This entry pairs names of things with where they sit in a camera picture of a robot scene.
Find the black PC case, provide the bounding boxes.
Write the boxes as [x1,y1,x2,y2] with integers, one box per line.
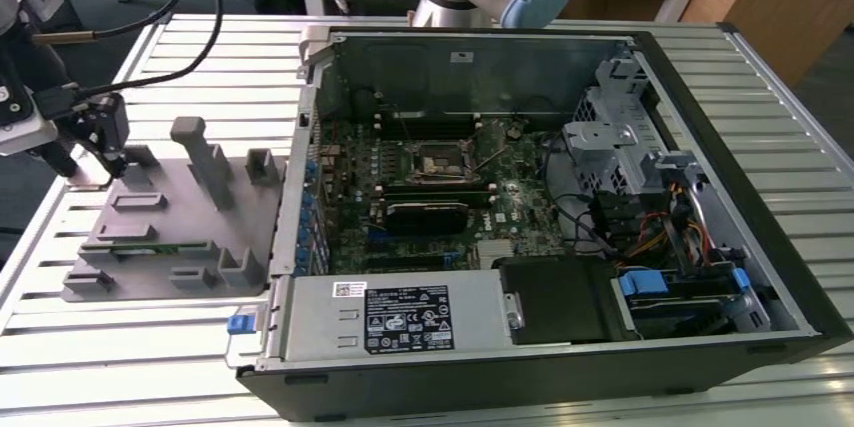
[225,21,854,423]

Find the blue disk carrier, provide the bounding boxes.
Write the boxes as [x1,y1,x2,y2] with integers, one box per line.
[616,269,669,309]

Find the black graphics card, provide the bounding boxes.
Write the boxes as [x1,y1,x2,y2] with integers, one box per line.
[380,198,473,237]

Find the red power wire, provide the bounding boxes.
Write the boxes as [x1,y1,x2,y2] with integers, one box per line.
[632,212,672,231]

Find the grey parts rack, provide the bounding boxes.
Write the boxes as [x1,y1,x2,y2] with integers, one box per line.
[58,115,289,304]

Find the black data cable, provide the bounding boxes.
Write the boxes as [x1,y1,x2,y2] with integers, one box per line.
[540,142,605,261]

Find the wooden cabinet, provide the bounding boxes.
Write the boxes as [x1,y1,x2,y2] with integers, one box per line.
[680,0,854,91]

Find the metal locking lever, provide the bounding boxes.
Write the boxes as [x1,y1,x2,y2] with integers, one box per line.
[473,139,511,172]

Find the silver power supply unit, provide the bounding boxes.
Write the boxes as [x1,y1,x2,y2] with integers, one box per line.
[256,270,519,364]

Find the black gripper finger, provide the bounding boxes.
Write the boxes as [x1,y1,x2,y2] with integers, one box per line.
[38,142,76,179]
[70,91,132,181]

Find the grey plastic bracket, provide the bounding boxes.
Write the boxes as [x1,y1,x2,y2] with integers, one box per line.
[637,149,709,184]

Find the silver CPU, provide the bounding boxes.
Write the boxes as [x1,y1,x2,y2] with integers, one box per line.
[65,171,113,192]

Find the blue case latch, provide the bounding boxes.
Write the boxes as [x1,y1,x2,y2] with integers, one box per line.
[225,314,258,337]

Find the CPU socket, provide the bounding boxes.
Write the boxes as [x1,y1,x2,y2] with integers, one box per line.
[406,139,482,186]

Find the silver drive cage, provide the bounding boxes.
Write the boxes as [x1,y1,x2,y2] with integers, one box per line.
[559,56,675,198]

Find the green motherboard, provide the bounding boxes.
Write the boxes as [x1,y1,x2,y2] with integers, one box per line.
[312,114,581,276]

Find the black camera cable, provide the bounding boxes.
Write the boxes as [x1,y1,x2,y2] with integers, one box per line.
[29,0,225,121]

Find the silver chipset heatsink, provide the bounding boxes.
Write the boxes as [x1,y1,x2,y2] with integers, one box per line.
[473,240,520,262]

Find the metal socket cover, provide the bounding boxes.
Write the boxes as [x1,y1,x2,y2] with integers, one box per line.
[464,118,512,172]

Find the green RAM stick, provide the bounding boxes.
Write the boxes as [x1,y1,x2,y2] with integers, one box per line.
[109,242,205,256]

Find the black expansion slot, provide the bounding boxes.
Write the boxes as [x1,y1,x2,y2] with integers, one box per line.
[364,254,461,269]
[364,240,472,254]

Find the yellow power wire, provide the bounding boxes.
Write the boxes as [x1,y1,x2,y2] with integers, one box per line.
[613,240,668,269]

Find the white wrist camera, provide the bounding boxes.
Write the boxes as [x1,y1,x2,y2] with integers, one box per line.
[0,86,59,158]

